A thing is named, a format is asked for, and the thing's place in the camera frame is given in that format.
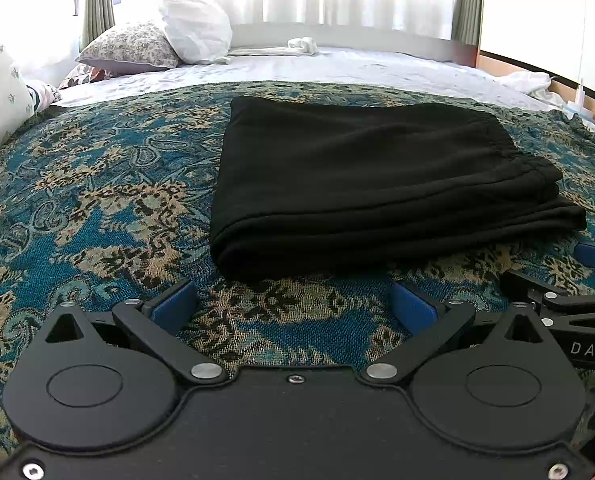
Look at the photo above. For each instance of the teal patterned blanket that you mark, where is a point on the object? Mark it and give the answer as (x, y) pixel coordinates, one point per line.
(102, 200)

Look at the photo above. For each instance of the large floral pillow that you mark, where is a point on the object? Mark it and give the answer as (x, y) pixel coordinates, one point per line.
(127, 47)

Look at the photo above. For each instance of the rolled white cloth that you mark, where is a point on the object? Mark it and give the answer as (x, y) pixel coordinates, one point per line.
(297, 47)

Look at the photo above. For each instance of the crumpled white cloth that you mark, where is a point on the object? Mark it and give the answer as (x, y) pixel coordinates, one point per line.
(530, 84)

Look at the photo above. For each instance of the green curtain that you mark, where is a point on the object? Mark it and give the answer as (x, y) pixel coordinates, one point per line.
(467, 2)
(98, 5)

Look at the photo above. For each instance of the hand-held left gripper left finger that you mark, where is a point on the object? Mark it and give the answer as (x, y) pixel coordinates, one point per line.
(175, 306)

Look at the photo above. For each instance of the striped cloth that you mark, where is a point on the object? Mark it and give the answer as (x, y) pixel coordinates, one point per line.
(44, 94)

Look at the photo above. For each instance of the white bed sheet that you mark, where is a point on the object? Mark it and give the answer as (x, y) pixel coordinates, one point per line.
(352, 72)

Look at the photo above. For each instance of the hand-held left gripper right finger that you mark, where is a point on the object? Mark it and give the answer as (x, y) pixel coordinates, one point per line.
(411, 307)

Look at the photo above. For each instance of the plain white pillow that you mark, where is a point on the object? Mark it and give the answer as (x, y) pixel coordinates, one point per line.
(195, 30)

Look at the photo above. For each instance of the small floral pillow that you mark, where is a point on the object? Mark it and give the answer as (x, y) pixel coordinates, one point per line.
(82, 76)

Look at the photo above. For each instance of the black pants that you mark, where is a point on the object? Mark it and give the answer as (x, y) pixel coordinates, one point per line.
(367, 185)

